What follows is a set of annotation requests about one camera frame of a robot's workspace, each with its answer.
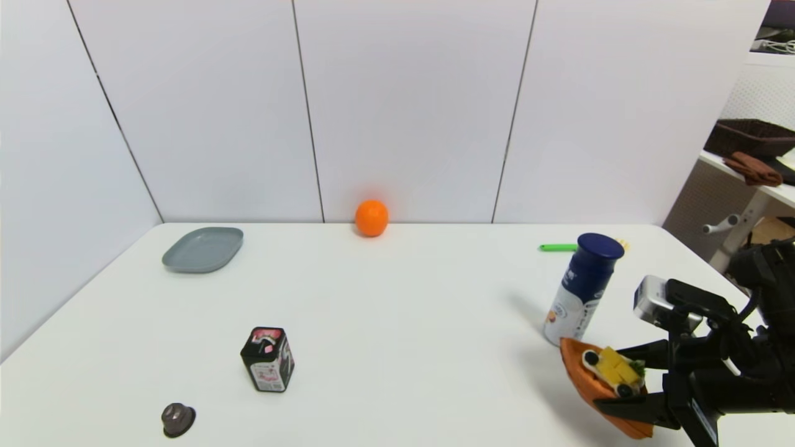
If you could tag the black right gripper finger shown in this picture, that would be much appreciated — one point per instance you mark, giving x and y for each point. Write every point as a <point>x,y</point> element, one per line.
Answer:
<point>646,406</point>
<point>655,357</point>

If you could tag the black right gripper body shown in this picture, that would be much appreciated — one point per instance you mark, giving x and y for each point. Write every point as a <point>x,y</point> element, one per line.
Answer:
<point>733,379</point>

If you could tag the blue and white bottle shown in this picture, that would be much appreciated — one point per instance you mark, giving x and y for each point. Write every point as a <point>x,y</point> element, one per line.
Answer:
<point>577,292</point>

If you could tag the small yellow item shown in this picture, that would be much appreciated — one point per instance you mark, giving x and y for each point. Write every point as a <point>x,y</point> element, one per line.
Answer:
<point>623,246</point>

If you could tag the green pen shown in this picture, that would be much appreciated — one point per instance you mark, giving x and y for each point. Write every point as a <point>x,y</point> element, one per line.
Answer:
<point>556,247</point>

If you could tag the white desk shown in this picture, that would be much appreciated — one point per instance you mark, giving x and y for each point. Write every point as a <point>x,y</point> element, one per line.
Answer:
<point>708,192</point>

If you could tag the brown cloth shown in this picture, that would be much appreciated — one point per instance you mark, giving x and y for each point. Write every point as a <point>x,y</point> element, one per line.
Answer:
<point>754,171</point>

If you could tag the dark brown basket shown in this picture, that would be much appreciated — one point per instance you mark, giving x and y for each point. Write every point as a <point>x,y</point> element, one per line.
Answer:
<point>748,136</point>

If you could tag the white perforated panel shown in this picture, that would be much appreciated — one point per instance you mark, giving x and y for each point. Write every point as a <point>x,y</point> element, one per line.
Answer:
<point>764,93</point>

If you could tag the orange fruit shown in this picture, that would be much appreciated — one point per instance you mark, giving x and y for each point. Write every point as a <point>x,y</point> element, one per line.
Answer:
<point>372,218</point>

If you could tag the black milk carton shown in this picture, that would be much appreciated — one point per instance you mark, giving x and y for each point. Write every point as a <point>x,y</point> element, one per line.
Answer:
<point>267,360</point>

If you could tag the grey-green shallow plate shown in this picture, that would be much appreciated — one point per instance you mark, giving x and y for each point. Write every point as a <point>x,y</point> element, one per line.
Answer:
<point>202,249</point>

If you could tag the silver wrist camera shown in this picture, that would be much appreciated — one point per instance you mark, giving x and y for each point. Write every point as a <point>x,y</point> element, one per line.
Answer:
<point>655,301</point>

